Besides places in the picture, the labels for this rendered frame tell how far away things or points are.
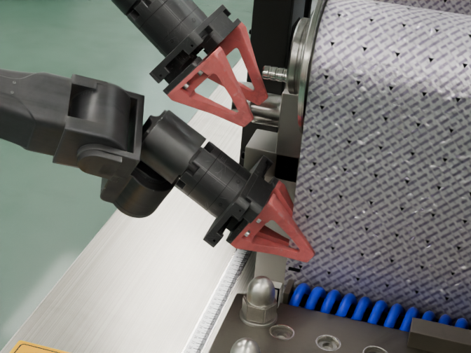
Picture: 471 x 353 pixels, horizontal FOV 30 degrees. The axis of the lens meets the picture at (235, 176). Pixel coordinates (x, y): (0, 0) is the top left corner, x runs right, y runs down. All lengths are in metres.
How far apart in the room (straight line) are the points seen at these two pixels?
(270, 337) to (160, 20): 0.31
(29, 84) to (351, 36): 0.30
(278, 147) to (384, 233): 0.15
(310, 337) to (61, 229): 2.14
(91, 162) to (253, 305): 0.20
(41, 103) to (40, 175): 2.44
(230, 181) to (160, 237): 0.37
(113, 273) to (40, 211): 1.91
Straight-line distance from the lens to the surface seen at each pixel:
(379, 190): 0.84
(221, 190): 0.85
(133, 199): 0.91
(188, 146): 0.85
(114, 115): 0.83
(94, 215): 3.00
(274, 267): 1.00
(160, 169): 0.86
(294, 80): 0.84
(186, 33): 0.84
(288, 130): 0.91
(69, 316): 1.06
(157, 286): 1.11
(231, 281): 1.13
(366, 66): 0.80
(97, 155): 0.82
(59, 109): 0.82
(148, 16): 0.84
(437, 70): 0.80
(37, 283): 2.68
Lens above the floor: 1.55
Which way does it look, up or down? 28 degrees down
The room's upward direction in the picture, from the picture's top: 5 degrees clockwise
